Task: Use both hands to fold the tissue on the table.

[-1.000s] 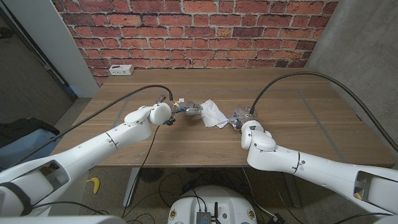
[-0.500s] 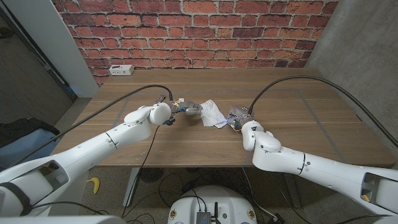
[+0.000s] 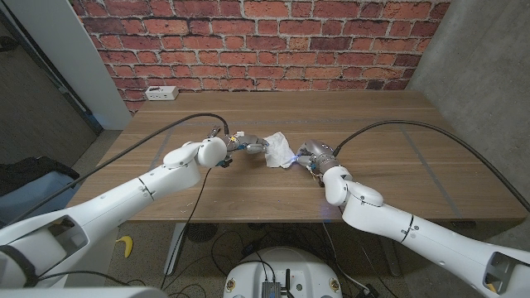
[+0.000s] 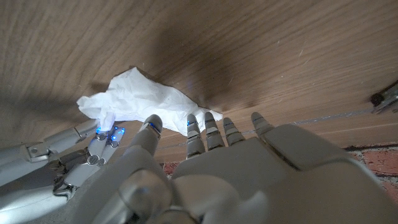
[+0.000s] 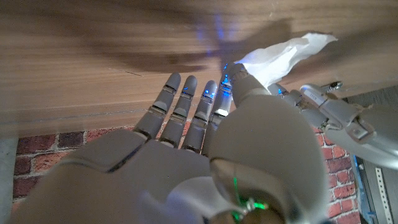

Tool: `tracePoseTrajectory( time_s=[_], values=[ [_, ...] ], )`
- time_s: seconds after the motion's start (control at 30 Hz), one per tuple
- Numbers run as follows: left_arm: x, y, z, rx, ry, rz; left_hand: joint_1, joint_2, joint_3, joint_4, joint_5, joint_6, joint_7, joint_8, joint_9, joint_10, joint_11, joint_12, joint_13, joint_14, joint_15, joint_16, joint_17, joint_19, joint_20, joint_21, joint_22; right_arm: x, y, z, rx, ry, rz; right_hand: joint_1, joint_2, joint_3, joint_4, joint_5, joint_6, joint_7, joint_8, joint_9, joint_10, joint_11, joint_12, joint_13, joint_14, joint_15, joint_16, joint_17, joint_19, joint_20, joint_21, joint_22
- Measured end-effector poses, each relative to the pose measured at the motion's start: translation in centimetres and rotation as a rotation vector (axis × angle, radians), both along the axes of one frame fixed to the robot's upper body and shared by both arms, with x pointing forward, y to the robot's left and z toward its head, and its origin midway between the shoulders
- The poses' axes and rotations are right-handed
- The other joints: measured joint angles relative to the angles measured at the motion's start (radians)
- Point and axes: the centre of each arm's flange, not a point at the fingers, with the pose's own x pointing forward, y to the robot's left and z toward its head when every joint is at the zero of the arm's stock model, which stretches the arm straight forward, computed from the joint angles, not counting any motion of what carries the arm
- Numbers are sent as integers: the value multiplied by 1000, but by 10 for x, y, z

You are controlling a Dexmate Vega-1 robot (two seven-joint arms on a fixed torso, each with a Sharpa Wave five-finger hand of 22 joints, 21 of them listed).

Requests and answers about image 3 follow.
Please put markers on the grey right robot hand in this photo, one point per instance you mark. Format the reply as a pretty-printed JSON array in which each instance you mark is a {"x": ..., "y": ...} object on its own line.
[{"x": 319, "y": 154}]

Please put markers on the grey table leg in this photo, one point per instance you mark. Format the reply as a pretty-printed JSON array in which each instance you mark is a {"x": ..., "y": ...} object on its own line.
[{"x": 393, "y": 267}]

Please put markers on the white tissue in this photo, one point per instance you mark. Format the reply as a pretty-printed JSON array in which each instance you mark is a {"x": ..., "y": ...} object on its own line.
[{"x": 277, "y": 151}]

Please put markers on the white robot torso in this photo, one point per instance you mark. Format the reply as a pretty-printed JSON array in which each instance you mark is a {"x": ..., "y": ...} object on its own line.
[{"x": 83, "y": 294}]

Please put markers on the black cloth bag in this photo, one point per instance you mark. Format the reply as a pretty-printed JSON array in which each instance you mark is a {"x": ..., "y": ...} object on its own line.
[{"x": 29, "y": 169}]

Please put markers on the black round fan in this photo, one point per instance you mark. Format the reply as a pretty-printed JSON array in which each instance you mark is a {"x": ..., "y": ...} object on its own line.
[{"x": 201, "y": 232}]

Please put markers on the white power strip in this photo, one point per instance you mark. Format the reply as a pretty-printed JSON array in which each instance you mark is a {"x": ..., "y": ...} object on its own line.
[{"x": 161, "y": 93}]

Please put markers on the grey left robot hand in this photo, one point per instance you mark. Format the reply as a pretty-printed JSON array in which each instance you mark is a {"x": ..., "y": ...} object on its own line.
[{"x": 248, "y": 144}]

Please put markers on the blue grey storage bin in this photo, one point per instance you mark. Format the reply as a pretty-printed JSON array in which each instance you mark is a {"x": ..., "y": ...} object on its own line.
[{"x": 33, "y": 198}]

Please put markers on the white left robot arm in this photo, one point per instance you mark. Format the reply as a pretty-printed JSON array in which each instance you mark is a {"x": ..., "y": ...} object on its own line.
[{"x": 124, "y": 198}]

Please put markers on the grey router box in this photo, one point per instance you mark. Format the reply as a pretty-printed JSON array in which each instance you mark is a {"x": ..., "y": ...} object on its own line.
[{"x": 271, "y": 290}]

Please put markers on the white table leg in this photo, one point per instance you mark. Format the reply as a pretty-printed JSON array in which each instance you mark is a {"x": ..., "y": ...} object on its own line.
[{"x": 174, "y": 248}]

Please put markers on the small black metal clip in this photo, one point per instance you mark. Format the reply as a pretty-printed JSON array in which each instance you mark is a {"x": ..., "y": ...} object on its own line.
[{"x": 214, "y": 132}]

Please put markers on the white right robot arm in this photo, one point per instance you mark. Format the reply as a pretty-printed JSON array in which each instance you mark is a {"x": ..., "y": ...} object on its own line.
[{"x": 414, "y": 236}]

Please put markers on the red brick print backdrop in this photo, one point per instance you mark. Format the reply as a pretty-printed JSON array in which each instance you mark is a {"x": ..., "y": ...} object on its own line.
[{"x": 265, "y": 41}]

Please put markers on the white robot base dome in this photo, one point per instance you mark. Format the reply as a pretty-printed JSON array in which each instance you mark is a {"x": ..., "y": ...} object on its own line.
[{"x": 306, "y": 273}]

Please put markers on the black antenna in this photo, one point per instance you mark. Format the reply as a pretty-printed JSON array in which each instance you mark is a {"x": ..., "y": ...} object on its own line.
[{"x": 287, "y": 281}]

